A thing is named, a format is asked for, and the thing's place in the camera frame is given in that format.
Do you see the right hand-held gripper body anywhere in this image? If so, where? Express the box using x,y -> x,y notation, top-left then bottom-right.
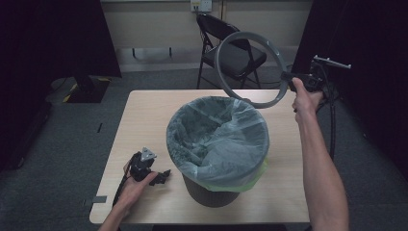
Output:
290,54 -> 352,94

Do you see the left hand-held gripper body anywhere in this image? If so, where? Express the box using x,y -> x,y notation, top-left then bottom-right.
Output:
128,146 -> 158,183

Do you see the dark plastic trash bin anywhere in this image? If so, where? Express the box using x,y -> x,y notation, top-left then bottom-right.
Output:
181,172 -> 242,209

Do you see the green printed plastic garbage bag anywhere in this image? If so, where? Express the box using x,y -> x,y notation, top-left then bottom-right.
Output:
165,95 -> 270,193

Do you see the grey plastic bin rim ring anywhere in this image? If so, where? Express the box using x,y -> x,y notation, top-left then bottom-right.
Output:
214,30 -> 290,110

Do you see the person's right hand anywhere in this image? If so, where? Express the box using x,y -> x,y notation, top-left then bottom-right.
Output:
291,76 -> 325,125

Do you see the person's left hand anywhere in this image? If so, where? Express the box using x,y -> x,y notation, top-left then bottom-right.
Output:
122,160 -> 159,214

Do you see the black folding chair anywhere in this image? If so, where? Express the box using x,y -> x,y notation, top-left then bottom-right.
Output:
195,13 -> 268,90

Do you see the dark curtain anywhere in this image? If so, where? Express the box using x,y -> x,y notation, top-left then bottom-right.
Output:
0,0 -> 122,171
290,0 -> 408,181

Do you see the black stand base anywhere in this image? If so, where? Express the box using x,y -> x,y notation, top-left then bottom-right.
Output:
65,75 -> 112,104

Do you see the yellow black floor tape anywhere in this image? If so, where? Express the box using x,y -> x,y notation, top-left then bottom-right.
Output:
62,82 -> 80,104

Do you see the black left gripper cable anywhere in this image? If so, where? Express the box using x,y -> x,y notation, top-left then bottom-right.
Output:
112,153 -> 138,208

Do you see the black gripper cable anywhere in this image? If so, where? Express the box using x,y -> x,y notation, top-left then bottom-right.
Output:
316,63 -> 339,162
112,153 -> 138,208

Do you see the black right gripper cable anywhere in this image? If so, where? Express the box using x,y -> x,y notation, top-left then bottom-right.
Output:
316,63 -> 339,162

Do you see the white wall socket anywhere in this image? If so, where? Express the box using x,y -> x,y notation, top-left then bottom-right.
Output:
190,0 -> 214,13

